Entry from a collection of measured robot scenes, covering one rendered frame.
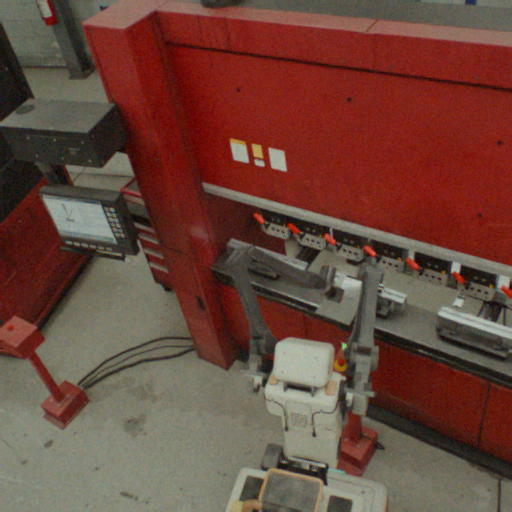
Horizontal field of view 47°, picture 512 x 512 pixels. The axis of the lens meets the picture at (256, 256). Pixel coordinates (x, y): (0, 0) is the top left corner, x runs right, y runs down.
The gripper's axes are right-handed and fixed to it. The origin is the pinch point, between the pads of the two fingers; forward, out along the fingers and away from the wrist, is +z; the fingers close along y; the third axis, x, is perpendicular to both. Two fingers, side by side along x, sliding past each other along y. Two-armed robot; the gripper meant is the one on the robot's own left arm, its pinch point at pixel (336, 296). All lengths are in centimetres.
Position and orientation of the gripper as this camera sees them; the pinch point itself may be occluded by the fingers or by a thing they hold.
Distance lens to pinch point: 282.7
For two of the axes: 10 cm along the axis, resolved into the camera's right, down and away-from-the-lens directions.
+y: -8.4, -2.6, 4.8
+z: 4.0, 3.0, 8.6
